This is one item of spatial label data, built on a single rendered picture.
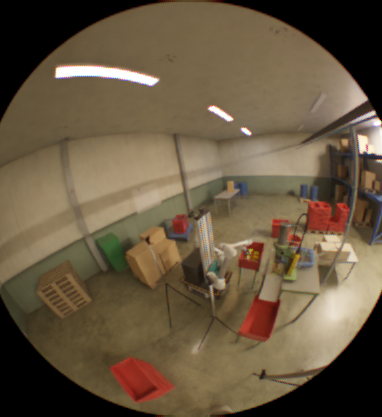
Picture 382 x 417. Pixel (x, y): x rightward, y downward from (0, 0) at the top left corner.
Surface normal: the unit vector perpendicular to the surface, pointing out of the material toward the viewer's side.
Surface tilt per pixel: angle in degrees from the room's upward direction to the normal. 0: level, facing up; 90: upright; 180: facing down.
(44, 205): 90
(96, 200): 90
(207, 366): 0
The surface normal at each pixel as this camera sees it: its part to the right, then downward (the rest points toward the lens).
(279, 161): -0.59, 0.35
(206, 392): -0.17, -0.94
